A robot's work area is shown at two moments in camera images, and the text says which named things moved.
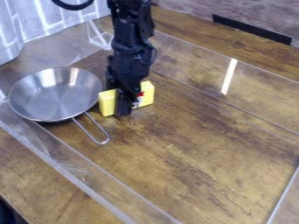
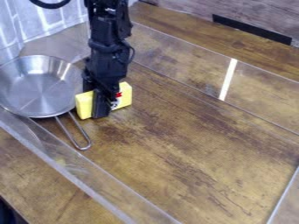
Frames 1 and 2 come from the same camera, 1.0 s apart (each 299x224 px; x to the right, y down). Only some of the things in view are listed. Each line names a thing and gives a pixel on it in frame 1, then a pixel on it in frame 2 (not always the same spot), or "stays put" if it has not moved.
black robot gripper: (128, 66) to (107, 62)
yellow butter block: (107, 99) to (84, 100)
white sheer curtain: (27, 19) stays put
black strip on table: (263, 32) stays put
